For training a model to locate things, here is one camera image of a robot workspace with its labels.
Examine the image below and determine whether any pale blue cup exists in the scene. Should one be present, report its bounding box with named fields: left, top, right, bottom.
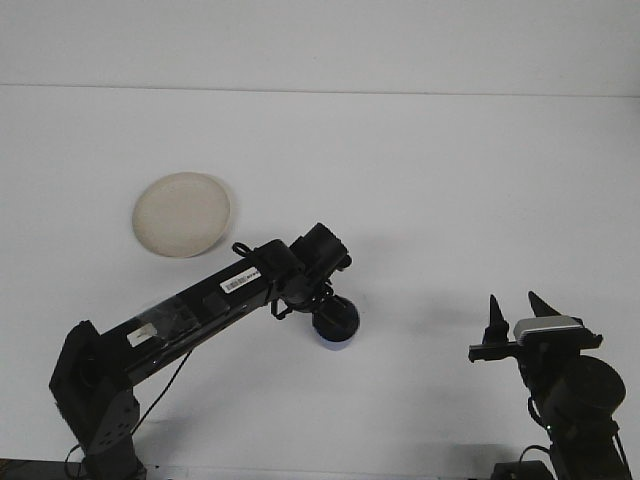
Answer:
left=312, top=295, right=361, bottom=353

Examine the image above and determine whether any pale round plate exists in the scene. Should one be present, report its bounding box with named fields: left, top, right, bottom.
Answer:
left=131, top=171, right=236, bottom=260

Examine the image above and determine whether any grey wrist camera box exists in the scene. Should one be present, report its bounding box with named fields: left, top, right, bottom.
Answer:
left=514, top=315, right=587, bottom=345

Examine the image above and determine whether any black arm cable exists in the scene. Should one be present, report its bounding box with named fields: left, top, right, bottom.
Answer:
left=517, top=394, right=629, bottom=480
left=63, top=242, right=346, bottom=480

